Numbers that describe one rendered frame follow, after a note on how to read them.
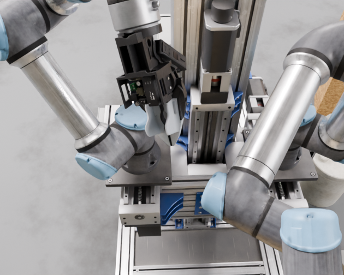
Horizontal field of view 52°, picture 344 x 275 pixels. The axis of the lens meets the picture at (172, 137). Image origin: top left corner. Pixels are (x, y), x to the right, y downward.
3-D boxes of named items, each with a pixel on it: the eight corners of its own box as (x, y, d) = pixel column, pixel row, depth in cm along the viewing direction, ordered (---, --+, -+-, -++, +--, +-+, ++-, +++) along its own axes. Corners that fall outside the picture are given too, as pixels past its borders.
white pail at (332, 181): (334, 169, 246) (363, 125, 209) (350, 209, 227) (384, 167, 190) (289, 171, 245) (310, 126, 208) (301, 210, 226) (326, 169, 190)
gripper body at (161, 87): (124, 113, 58) (102, 38, 54) (146, 96, 65) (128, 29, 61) (166, 108, 55) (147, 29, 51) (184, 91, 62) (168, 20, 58)
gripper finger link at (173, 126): (162, 157, 61) (149, 107, 58) (174, 142, 66) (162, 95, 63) (179, 156, 60) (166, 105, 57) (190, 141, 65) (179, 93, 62)
